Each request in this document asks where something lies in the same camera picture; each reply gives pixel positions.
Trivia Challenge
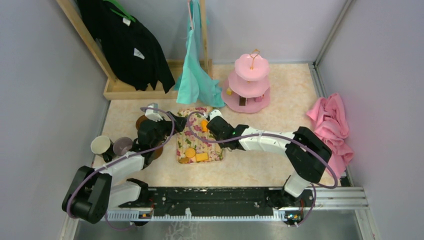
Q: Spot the small brown cookie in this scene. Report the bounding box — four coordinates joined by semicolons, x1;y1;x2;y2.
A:
178;157;191;164

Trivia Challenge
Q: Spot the yellow square biscuit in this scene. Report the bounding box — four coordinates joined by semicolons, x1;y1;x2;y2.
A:
195;152;209;163

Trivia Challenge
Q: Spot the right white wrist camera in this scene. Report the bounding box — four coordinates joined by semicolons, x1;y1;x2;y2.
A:
206;109;223;121

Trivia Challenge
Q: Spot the pink crumpled cloth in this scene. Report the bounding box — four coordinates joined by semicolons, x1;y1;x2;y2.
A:
306;93;354;178

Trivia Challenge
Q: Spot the pink macaron pastry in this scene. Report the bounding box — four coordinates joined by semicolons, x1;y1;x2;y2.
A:
254;95;264;103

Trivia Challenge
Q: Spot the black hanging garment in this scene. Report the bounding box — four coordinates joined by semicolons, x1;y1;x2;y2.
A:
76;0;176;93

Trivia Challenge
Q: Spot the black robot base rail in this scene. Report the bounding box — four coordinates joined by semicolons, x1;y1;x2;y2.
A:
120;187;316;225

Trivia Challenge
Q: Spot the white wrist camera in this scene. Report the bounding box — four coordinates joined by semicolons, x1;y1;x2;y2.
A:
143;103;163;122
206;109;223;121

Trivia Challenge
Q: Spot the yellow cheese wedge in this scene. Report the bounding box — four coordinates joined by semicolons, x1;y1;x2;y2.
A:
225;87;233;96

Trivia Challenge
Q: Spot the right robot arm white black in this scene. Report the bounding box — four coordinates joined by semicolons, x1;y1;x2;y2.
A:
206;116;332;206

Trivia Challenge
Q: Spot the wooden clothes rack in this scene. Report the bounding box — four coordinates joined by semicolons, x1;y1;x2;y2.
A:
56;0;213;101

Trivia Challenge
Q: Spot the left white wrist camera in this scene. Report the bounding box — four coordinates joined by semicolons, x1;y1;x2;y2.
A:
143;103;163;122

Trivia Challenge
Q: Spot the chocolate cake slice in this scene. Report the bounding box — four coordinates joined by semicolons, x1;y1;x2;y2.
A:
238;96;247;106

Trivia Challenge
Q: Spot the purple mug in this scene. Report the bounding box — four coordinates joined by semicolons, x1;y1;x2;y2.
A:
112;137;133;156

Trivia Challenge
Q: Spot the orange croissant pastry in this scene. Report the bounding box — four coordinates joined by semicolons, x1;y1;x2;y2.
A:
200;119;209;133

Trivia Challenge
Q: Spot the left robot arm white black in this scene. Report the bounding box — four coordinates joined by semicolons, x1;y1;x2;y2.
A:
61;108;188;224

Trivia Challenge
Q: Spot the teal hanging garment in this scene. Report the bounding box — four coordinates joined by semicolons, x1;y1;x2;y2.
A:
175;0;225;108

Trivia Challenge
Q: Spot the brown saucer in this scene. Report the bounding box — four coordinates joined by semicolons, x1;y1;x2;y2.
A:
150;147;164;160
135;115;148;131

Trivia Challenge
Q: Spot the purple cable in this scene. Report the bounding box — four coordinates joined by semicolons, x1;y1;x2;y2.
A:
66;106;176;220
185;111;339;228

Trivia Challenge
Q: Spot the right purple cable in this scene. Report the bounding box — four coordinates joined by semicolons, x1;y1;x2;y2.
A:
185;111;339;228

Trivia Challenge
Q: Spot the floral serving tray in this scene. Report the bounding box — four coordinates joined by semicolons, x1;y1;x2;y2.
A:
176;106;224;164

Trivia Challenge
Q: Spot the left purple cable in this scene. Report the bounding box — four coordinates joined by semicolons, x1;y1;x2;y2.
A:
66;106;176;220

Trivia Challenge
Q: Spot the pink three-tier cake stand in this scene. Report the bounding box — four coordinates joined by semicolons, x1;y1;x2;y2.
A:
221;49;271;114

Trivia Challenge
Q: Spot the cream mug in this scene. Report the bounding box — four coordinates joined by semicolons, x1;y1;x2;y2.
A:
90;135;116;163

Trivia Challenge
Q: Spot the round orange cookie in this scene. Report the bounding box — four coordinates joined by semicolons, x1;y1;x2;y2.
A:
184;147;196;159

